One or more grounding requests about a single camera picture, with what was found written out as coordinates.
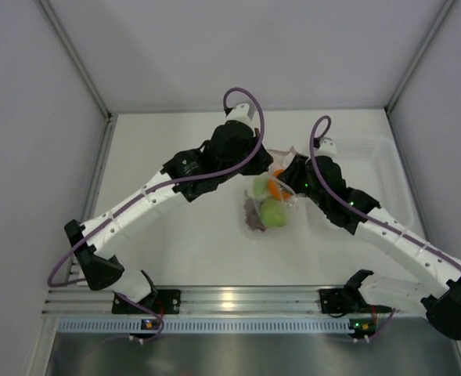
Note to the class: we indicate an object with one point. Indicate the fake red grape bunch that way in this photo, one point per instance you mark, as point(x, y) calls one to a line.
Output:
point(252, 214)

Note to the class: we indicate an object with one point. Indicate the clear zip top bag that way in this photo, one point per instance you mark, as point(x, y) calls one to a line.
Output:
point(281, 159)

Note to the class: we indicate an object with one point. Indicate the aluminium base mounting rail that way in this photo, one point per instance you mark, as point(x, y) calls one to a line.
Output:
point(194, 301)

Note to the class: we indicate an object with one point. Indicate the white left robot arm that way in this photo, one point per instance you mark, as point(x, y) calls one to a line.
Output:
point(96, 244)

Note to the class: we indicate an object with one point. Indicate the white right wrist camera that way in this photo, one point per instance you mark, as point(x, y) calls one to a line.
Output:
point(327, 147)

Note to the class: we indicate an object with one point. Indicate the fake green apple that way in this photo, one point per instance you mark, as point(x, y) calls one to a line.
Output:
point(273, 213)

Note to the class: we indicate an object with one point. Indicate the white perforated plastic basket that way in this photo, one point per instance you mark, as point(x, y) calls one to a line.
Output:
point(372, 164)

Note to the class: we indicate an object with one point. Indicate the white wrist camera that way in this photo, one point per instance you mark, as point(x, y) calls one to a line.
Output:
point(241, 112)
point(327, 147)

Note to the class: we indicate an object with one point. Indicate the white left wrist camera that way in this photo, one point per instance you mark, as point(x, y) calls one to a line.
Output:
point(241, 112)

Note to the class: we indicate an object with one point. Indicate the fake white cauliflower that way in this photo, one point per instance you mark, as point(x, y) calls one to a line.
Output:
point(259, 187)

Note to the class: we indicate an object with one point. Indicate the fake orange persimmon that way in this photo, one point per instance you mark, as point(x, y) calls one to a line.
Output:
point(278, 191)

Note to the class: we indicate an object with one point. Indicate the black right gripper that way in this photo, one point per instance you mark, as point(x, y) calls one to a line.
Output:
point(291, 175)

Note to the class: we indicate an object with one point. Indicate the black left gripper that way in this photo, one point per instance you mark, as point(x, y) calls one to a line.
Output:
point(263, 161)

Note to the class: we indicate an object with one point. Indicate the white slotted cable duct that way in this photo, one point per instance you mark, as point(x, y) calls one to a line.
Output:
point(207, 326)

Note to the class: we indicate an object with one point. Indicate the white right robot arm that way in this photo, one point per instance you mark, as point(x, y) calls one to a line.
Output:
point(436, 296)

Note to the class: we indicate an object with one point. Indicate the aluminium frame rail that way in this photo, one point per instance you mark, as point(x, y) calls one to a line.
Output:
point(70, 49)

